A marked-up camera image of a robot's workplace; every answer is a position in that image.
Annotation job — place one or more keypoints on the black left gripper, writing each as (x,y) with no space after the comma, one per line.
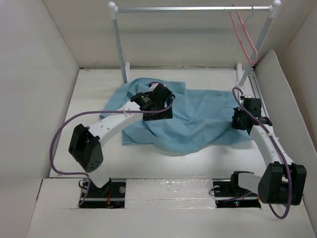
(165,114)

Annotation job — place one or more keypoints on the white metal clothes rack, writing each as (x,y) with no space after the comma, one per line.
(272,10)

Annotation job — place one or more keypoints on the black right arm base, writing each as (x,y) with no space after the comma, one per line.
(228,194)

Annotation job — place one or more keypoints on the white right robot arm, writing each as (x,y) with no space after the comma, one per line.
(283,181)

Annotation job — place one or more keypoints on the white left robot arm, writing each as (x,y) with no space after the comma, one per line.
(87,141)

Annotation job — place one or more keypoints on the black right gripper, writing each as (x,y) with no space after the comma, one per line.
(235,124)

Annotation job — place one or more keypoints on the light blue trousers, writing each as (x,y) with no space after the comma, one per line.
(200,118)

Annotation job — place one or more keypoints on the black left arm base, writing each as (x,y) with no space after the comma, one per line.
(111,196)

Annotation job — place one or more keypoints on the aluminium side rail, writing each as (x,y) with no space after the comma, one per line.
(256,90)

